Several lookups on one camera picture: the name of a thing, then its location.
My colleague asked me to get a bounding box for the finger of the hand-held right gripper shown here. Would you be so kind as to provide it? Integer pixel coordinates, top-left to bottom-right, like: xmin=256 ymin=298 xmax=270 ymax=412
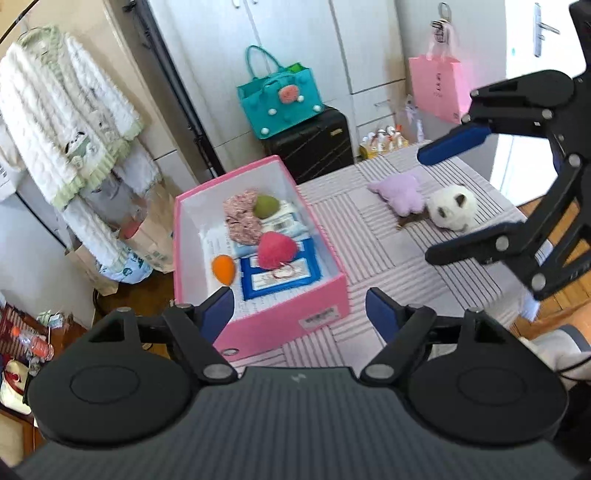
xmin=426 ymin=154 xmax=585 ymax=302
xmin=417 ymin=69 xmax=576 ymax=166

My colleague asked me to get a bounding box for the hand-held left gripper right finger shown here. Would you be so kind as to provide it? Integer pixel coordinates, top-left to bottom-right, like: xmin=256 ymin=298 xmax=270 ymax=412
xmin=360 ymin=287 xmax=511 ymax=387

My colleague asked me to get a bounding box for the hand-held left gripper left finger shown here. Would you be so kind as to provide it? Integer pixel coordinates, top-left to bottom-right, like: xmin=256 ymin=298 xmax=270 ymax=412
xmin=90 ymin=286 xmax=238 ymax=385

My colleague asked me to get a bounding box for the white plush animal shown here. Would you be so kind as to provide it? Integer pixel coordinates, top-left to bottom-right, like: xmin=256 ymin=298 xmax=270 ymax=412
xmin=426 ymin=185 xmax=479 ymax=232

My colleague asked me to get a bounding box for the orange makeup sponge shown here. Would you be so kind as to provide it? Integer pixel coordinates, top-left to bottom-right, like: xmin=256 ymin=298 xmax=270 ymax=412
xmin=211 ymin=255 xmax=237 ymax=286

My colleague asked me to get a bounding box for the pink cardboard box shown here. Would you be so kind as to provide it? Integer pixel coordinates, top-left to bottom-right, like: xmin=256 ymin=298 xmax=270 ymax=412
xmin=173 ymin=155 xmax=349 ymax=361

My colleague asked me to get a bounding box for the purple plush pad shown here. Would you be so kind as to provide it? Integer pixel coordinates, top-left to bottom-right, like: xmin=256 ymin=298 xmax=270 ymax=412
xmin=368 ymin=174 xmax=426 ymax=217

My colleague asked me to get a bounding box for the pink makeup sponge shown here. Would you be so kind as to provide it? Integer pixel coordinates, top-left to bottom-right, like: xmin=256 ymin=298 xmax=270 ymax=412
xmin=257 ymin=232 xmax=298 ymax=270

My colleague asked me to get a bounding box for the pink floral scrunchie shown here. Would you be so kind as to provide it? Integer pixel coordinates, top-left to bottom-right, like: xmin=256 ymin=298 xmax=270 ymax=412
xmin=224 ymin=188 xmax=265 ymax=244

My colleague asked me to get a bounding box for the green makeup sponge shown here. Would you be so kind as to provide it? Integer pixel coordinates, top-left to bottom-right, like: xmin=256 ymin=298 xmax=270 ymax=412
xmin=252 ymin=195 xmax=282 ymax=220

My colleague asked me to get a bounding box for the pink paper bag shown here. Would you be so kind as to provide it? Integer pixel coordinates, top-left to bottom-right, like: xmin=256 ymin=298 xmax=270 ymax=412
xmin=407 ymin=21 xmax=474 ymax=125

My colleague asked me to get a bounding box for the pile of snack bottles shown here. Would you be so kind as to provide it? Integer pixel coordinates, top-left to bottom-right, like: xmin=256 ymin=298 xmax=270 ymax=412
xmin=360 ymin=124 xmax=413 ymax=160

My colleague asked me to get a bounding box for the brown paper bag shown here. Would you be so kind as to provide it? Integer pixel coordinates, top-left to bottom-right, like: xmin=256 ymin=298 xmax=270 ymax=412
xmin=64 ymin=240 xmax=122 ymax=297
xmin=117 ymin=180 xmax=179 ymax=274
xmin=60 ymin=148 xmax=162 ymax=274

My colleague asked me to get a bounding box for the blue white plastic bag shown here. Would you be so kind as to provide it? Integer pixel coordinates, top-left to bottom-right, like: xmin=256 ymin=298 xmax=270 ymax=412
xmin=98 ymin=251 xmax=154 ymax=283

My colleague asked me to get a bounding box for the white blue packet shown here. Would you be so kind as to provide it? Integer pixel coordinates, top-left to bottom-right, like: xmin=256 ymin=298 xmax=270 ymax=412
xmin=261 ymin=200 xmax=308 ymax=241

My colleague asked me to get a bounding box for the black suitcase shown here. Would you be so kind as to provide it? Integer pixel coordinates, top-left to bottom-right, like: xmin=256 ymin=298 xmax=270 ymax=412
xmin=262 ymin=107 xmax=355 ymax=185

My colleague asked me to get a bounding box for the wooden nightstand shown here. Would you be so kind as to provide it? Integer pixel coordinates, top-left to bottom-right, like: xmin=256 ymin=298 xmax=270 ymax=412
xmin=0 ymin=295 xmax=90 ymax=462

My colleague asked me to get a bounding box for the teal felt tote bag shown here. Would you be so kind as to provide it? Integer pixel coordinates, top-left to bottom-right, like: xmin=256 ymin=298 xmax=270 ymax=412
xmin=237 ymin=45 xmax=324 ymax=139

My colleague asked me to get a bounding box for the orange cap plastic bottle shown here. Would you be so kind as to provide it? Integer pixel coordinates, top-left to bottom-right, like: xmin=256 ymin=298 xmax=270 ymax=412
xmin=9 ymin=325 xmax=55 ymax=361

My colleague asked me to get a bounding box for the white wardrobe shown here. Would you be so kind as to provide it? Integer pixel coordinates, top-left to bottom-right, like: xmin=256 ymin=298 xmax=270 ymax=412
xmin=148 ymin=0 xmax=416 ymax=185

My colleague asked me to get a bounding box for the brown checked basket bag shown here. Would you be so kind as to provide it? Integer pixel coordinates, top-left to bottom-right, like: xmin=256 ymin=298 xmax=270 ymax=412
xmin=0 ymin=302 xmax=29 ymax=344

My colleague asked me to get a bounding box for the black stand pole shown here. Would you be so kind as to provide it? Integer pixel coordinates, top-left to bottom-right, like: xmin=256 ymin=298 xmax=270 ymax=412
xmin=122 ymin=0 xmax=227 ymax=183

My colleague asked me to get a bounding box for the red white pouch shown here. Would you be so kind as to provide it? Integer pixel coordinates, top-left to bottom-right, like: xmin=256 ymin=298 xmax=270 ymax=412
xmin=0 ymin=359 xmax=32 ymax=416

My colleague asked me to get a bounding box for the white green knit cardigan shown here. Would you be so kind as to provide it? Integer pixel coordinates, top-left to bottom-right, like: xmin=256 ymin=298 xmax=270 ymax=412
xmin=0 ymin=25 xmax=144 ymax=210

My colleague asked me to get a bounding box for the silver door handle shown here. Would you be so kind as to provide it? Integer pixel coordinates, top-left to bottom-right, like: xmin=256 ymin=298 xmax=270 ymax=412
xmin=532 ymin=2 xmax=562 ymax=59

